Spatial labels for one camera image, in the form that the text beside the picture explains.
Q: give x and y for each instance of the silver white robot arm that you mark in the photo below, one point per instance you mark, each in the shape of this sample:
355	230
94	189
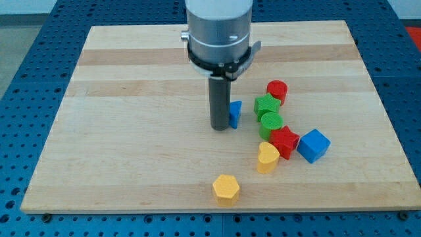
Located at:
218	37

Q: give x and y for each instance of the blue triangle block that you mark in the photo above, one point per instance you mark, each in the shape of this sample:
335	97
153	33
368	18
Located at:
235	113

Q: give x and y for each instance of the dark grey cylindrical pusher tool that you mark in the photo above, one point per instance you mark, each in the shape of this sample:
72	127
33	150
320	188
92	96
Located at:
219	100

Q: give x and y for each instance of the green star block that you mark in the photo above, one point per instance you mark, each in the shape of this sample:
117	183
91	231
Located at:
265	104

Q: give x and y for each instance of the green cylinder block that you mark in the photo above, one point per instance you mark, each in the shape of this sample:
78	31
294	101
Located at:
268	122

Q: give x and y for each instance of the yellow heart block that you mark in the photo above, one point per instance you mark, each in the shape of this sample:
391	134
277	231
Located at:
268	157

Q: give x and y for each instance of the yellow hexagon block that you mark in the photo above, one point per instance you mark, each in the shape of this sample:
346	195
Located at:
225	190

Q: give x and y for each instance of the red cylinder block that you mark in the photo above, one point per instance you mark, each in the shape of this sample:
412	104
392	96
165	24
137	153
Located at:
278	89

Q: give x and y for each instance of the red star block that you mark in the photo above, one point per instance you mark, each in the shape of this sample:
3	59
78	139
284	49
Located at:
285	141

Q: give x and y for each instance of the light wooden board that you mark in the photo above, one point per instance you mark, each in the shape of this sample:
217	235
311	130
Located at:
133	133

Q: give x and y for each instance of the blue cube block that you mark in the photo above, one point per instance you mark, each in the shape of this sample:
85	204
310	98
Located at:
313	145

